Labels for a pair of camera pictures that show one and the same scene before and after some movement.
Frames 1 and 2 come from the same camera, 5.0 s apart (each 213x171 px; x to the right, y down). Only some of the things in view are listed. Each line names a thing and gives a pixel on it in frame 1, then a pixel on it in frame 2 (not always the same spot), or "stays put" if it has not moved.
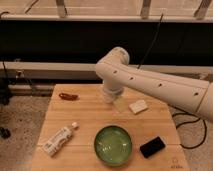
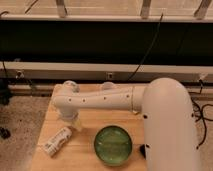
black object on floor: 5,133 stays put
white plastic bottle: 60,137 stays put
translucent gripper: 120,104 -> 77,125
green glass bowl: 113,145 stays put
